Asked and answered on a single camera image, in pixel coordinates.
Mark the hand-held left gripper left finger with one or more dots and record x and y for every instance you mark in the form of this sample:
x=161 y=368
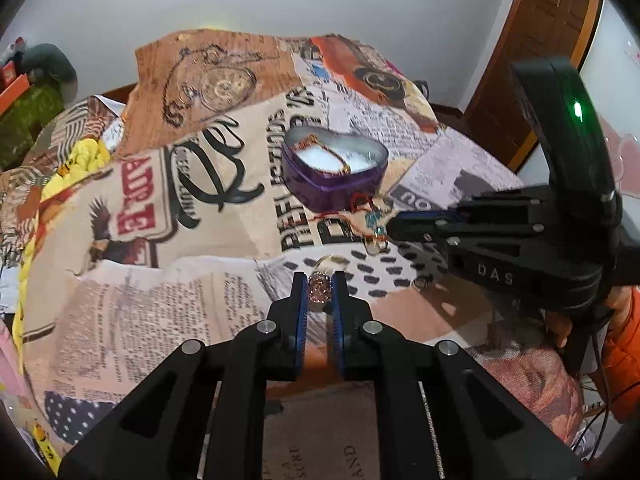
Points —
x=300 y=310

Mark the wooden door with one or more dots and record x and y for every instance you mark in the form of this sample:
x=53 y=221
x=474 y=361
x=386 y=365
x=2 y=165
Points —
x=540 y=50

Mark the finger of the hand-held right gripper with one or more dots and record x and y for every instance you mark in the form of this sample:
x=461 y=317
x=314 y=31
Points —
x=415 y=232
x=430 y=216

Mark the yellow cloth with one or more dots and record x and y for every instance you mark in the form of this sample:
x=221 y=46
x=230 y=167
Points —
x=80 y=157

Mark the teal pendant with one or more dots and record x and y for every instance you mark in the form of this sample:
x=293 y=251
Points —
x=376 y=222

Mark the orange box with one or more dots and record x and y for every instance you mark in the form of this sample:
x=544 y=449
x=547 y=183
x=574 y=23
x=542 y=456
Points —
x=12 y=87

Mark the grey-green plush toy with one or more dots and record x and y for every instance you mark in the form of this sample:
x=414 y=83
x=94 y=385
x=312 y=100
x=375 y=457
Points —
x=47 y=62

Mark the person's right hand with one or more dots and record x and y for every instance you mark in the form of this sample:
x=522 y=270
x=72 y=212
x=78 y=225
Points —
x=559 y=331

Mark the person's right forearm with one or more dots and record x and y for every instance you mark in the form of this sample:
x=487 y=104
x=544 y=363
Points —
x=622 y=355

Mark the purple heart-shaped tin box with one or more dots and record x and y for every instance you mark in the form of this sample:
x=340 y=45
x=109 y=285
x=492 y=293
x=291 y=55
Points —
x=330 y=180

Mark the printed blanket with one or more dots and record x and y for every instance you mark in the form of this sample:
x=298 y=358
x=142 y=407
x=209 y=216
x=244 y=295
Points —
x=200 y=240

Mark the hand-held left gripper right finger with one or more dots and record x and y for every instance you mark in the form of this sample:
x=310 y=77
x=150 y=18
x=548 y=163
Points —
x=336 y=310

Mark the green patterned box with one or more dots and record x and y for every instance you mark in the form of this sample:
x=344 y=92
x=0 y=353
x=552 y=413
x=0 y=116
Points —
x=25 y=120

